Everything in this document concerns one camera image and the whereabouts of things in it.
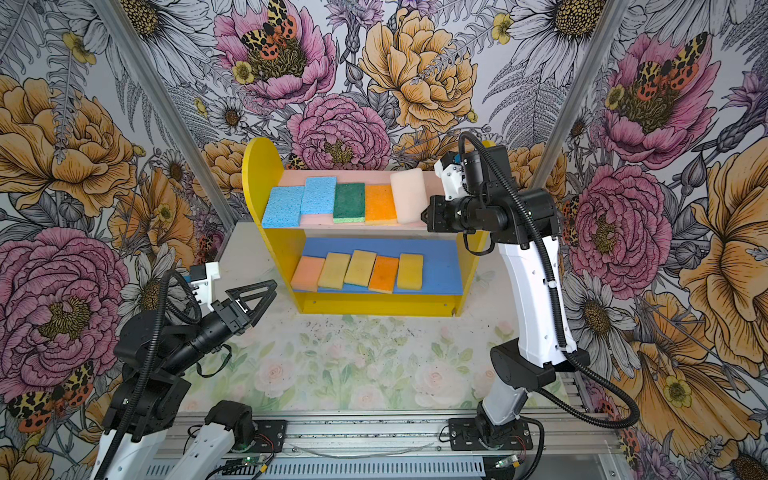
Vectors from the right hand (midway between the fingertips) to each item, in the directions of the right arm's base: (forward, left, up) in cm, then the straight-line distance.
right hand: (425, 226), depth 63 cm
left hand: (-13, +29, -6) cm, 32 cm away
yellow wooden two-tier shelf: (+20, +18, -26) cm, 37 cm away
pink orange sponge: (+7, +31, -24) cm, 40 cm away
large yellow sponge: (+9, +16, -25) cm, 31 cm away
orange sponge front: (+7, +10, -26) cm, 29 cm away
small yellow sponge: (+8, +2, -26) cm, 27 cm away
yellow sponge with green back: (+8, +24, -25) cm, 35 cm away
